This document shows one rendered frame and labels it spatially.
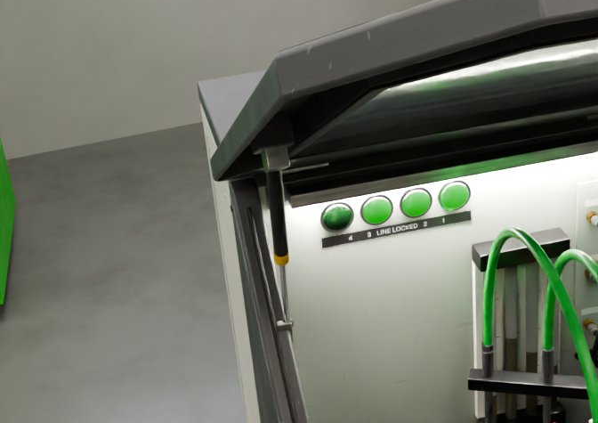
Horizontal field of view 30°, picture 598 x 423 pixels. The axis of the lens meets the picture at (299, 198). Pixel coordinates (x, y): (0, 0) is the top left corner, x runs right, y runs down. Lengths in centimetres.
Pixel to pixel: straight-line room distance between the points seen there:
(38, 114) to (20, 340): 160
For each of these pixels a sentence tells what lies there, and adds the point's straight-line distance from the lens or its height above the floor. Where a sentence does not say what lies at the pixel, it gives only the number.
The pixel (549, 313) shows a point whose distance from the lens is 168.
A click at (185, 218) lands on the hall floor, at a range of 461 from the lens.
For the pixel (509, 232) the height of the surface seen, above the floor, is 141.
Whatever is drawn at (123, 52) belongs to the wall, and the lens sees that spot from 530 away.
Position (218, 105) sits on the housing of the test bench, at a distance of 174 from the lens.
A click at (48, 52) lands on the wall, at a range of 527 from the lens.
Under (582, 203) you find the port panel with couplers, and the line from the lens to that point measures 177.
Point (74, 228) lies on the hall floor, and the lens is 470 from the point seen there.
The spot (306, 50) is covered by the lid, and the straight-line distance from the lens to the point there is 80.
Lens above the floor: 217
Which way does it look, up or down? 28 degrees down
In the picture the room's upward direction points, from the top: 6 degrees counter-clockwise
